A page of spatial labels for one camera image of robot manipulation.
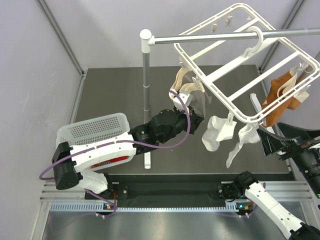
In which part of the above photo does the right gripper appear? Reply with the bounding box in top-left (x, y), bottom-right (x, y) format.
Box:
top-left (256, 120), bottom-right (320, 197)

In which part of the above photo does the white sock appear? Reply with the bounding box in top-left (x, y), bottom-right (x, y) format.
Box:
top-left (226, 124), bottom-right (260, 168)
top-left (201, 115), bottom-right (237, 152)

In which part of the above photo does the white clip sock hanger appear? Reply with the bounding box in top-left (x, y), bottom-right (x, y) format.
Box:
top-left (172, 2), bottom-right (320, 126)

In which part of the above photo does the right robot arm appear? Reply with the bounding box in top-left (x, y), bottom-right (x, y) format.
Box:
top-left (217, 123), bottom-right (320, 240)

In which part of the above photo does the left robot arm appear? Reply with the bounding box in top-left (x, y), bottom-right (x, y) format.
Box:
top-left (52, 108), bottom-right (204, 199)

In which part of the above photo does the grey beige sock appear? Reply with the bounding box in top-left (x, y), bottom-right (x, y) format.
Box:
top-left (170, 67), bottom-right (212, 119)

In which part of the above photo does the orange beige sock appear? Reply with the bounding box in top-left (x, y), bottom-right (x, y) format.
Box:
top-left (261, 68), bottom-right (309, 128)

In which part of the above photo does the metal drying rack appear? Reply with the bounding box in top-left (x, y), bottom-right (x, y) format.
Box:
top-left (139, 27), bottom-right (320, 170)

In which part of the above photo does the red sock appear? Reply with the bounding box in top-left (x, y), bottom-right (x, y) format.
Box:
top-left (91, 156), bottom-right (129, 168)

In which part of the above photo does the dark grey table mat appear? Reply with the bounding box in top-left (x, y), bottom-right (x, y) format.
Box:
top-left (75, 65), bottom-right (294, 181)

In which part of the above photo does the white perforated plastic basket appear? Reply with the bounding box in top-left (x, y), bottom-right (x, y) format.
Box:
top-left (55, 112), bottom-right (134, 172)

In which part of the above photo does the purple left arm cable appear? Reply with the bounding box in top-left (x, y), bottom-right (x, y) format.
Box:
top-left (39, 89), bottom-right (192, 218)

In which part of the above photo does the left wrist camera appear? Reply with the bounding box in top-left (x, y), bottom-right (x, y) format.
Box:
top-left (168, 89), bottom-right (192, 111)

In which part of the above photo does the slotted grey cable duct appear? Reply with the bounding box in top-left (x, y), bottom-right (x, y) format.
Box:
top-left (50, 201), bottom-right (252, 213)

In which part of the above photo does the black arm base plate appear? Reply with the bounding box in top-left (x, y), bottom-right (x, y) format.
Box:
top-left (84, 181), bottom-right (253, 203)

